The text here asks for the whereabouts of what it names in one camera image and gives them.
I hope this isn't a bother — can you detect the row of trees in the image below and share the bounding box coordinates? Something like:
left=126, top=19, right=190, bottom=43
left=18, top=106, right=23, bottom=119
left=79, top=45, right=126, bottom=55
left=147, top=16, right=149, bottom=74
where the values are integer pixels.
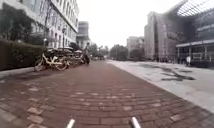
left=88, top=43, right=145, bottom=62

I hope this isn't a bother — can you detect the person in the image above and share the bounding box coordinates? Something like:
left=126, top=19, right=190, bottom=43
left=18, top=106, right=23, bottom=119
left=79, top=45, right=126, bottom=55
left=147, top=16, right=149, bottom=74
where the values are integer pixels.
left=82, top=42, right=92, bottom=66

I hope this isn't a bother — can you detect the red brick path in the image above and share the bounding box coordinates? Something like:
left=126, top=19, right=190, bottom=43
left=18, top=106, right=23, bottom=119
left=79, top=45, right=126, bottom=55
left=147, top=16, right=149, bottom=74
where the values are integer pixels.
left=0, top=59, right=214, bottom=128

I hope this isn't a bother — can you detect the distant pale building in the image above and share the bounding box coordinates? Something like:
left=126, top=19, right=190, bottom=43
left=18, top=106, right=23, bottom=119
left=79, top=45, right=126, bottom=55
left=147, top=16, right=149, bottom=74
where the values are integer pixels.
left=126, top=35, right=146, bottom=52

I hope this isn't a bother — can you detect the tall grey building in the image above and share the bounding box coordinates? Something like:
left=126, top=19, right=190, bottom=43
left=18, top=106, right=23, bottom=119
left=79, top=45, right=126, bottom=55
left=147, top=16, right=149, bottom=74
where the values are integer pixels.
left=75, top=20, right=92, bottom=50

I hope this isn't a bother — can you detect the row of parked bicycles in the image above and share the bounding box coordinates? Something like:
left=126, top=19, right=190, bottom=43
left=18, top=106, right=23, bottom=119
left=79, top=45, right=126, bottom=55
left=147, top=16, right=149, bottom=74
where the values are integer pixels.
left=33, top=46, right=87, bottom=73

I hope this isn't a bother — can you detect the street lamp pole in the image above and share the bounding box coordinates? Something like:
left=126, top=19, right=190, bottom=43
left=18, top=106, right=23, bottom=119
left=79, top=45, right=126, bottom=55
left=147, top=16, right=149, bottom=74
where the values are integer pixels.
left=61, top=26, right=67, bottom=50

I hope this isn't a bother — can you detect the robot's own part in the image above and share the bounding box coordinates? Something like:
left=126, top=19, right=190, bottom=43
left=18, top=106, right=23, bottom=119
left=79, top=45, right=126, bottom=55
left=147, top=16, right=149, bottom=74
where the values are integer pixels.
left=65, top=118, right=76, bottom=128
left=130, top=116, right=142, bottom=128

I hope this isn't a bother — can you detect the pale multi-storey building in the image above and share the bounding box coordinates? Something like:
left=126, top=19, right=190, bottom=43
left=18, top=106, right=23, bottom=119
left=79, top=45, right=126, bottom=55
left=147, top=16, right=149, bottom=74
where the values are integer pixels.
left=0, top=0, right=81, bottom=50

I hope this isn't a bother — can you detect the grey paved plaza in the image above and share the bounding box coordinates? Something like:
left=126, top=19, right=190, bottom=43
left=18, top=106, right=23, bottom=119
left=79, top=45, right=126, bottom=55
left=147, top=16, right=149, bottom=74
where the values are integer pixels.
left=106, top=59, right=214, bottom=116

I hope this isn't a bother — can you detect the glass-roofed grey building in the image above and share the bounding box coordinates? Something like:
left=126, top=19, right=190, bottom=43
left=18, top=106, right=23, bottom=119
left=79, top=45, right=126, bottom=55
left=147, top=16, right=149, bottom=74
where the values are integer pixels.
left=143, top=0, right=214, bottom=70

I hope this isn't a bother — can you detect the dark green hedge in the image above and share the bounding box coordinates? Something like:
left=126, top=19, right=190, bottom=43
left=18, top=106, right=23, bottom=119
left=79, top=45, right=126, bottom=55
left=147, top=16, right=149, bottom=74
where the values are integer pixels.
left=0, top=38, right=46, bottom=72

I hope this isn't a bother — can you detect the grey kerb strip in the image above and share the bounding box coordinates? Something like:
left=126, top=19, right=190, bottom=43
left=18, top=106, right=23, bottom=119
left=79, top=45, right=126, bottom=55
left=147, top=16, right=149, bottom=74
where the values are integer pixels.
left=0, top=66, right=36, bottom=81

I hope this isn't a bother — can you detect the large dark tree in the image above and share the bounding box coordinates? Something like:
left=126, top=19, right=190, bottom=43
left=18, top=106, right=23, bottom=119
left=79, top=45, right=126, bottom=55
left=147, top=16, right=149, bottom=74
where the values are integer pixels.
left=0, top=3, right=33, bottom=43

